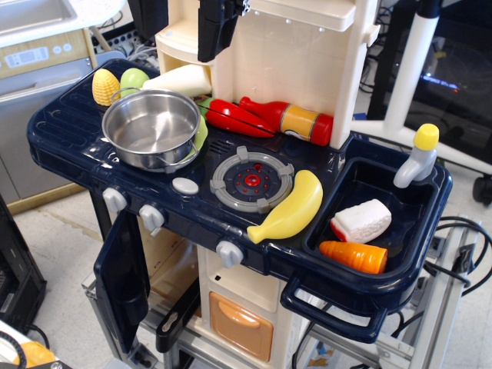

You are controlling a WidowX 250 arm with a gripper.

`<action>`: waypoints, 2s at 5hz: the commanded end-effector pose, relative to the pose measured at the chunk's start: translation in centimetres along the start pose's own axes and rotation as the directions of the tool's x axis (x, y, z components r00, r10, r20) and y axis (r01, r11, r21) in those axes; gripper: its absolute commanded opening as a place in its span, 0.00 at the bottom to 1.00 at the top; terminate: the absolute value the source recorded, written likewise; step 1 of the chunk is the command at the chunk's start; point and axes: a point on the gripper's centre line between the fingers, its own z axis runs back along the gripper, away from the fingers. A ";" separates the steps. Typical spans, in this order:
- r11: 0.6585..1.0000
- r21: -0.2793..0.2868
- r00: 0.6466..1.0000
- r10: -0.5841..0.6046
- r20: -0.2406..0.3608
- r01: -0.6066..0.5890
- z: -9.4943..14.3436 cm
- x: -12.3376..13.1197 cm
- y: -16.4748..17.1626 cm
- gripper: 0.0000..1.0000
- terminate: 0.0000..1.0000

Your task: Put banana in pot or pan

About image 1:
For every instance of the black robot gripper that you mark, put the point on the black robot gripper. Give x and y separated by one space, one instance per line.
217 20

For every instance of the yellow toy banana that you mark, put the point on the yellow toy banana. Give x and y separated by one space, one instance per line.
294 213

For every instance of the silver metal pot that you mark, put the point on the silver metal pot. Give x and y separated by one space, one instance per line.
153 130

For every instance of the white toy radish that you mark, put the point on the white toy radish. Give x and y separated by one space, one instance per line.
189 80

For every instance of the cream toy kitchen body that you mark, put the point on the cream toy kitchen body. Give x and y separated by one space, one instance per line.
306 53

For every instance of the red toy chili pepper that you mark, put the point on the red toy chili pepper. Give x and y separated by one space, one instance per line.
230 117

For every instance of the green toy fruit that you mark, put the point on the green toy fruit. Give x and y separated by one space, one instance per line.
131 80

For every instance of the light green toy plate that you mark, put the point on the light green toy plate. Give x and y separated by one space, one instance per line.
199 140

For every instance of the yellow toy corn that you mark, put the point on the yellow toy corn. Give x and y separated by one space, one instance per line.
105 87

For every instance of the red toy ketchup bottle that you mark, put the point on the red toy ketchup bottle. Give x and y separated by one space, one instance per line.
289 119

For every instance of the grey toy stove burner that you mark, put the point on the grey toy stove burner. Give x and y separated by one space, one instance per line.
252 182

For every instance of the grey oval button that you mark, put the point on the grey oval button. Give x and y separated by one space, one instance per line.
185 186

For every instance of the grey stove knob left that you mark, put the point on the grey stove knob left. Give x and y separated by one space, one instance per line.
115 201

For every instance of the grey stove knob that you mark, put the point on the grey stove knob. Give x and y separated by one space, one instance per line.
115 201
229 253
152 219

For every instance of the grey stove knob middle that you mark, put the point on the grey stove knob middle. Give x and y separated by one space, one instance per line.
152 219

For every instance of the grey stove knob right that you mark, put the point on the grey stove knob right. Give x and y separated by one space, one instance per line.
229 253

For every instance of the white red toy meat piece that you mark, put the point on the white red toy meat piece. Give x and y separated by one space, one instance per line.
361 223

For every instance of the navy toy kitchen countertop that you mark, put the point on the navy toy kitchen countertop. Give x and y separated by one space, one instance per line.
66 138

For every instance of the grey yellow toy faucet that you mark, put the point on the grey yellow toy faucet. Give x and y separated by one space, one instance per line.
422 157

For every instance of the navy toy oven door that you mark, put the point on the navy toy oven door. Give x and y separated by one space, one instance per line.
122 282

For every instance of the orange toy carrot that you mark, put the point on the orange toy carrot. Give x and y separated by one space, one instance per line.
360 257

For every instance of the orange toy drawer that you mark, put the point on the orange toy drawer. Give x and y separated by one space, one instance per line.
250 332

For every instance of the white stand frame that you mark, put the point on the white stand frame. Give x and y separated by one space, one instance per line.
435 67

